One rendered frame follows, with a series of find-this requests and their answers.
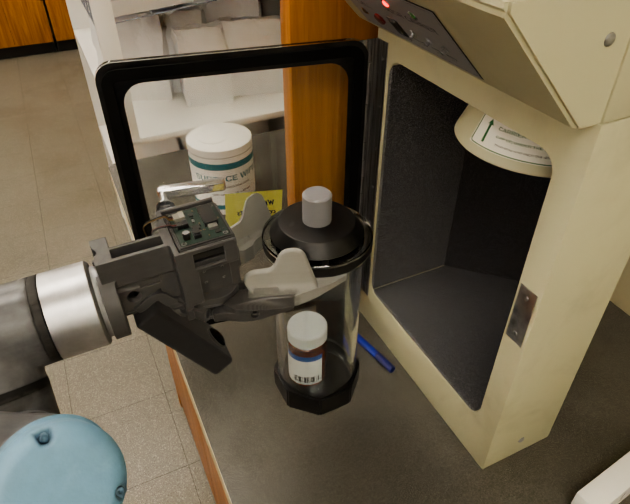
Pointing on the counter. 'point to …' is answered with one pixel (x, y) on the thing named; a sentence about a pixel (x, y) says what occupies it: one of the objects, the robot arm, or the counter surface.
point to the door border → (230, 73)
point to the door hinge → (377, 51)
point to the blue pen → (375, 354)
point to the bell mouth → (501, 144)
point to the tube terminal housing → (544, 248)
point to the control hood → (542, 49)
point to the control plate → (427, 25)
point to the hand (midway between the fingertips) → (315, 251)
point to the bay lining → (445, 193)
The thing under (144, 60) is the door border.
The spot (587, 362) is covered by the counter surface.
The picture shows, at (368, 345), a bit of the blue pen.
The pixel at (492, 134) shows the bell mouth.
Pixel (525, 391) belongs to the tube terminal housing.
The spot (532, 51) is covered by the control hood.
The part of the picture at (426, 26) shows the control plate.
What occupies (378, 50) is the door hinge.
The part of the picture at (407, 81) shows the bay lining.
